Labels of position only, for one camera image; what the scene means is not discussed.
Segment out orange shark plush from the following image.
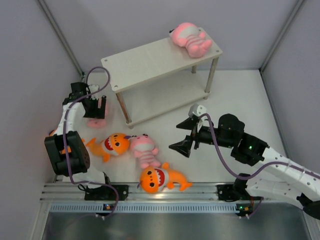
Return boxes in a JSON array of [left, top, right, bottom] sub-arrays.
[[139, 162, 193, 194], [48, 128, 86, 156], [85, 132, 131, 163]]

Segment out grey slotted cable duct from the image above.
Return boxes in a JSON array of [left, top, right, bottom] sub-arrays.
[[50, 202, 240, 213]]

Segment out aluminium front rail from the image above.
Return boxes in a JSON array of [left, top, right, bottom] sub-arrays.
[[40, 182, 226, 202]]

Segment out orange shark plush front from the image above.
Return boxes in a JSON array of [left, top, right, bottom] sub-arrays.
[[139, 162, 193, 194]]

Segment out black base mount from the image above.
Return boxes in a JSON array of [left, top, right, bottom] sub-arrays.
[[78, 184, 129, 201], [217, 184, 251, 202]]

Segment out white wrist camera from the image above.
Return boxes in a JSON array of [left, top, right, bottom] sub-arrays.
[[88, 84, 100, 97], [188, 103, 207, 118]]

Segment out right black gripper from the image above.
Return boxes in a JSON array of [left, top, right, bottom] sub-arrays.
[[169, 117, 235, 158]]

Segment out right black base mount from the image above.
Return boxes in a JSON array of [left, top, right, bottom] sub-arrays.
[[217, 184, 251, 202]]

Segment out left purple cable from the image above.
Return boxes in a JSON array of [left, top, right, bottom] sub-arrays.
[[62, 66, 120, 218]]

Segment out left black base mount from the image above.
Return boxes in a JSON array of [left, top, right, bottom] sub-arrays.
[[78, 184, 129, 201]]

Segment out pink plush toy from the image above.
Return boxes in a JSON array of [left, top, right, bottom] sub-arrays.
[[169, 22, 213, 58], [130, 133, 161, 169], [87, 103, 109, 129]]

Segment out orange shark plush middle left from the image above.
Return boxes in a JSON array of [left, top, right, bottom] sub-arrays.
[[85, 132, 131, 163]]

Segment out purple cable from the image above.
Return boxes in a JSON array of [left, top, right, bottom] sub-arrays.
[[199, 112, 320, 218], [62, 66, 120, 218]]

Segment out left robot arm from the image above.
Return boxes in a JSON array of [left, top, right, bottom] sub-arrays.
[[44, 82, 113, 200]]

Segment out orange shark plush far left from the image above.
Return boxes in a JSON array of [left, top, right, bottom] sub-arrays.
[[48, 128, 86, 156]]

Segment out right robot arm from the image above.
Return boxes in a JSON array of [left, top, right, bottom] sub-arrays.
[[169, 113, 320, 219]]

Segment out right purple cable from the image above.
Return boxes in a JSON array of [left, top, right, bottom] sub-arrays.
[[199, 112, 320, 218]]

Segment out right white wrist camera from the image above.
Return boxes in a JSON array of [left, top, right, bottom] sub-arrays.
[[188, 103, 207, 118]]

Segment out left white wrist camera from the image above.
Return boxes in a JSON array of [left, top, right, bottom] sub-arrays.
[[88, 84, 100, 97]]

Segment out white two-tier shelf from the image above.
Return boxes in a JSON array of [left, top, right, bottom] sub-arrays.
[[101, 37, 223, 129]]

